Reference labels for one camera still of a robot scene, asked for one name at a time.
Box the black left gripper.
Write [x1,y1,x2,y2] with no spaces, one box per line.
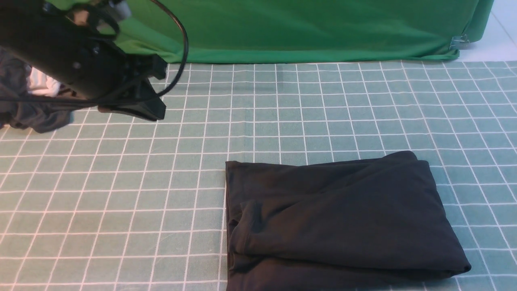
[25,24,166,122]

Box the dark gray long-sleeve shirt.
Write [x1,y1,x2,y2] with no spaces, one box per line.
[225,151,471,291]

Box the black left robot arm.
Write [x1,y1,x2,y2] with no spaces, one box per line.
[1,0,168,121]

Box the dark gray crumpled garment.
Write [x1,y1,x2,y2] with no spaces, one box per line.
[0,48,84,134]

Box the green backdrop cloth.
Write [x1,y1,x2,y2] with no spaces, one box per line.
[48,0,495,64]

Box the green checkered tablecloth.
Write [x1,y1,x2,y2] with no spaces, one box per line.
[0,61,517,291]

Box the white crumpled cloth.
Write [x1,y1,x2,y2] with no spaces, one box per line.
[27,67,61,97]

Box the silver binder clip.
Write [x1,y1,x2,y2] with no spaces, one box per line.
[449,34,471,50]

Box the black left camera cable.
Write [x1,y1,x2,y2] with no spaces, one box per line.
[0,0,189,110]

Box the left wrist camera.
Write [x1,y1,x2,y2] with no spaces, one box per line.
[66,0,132,38]

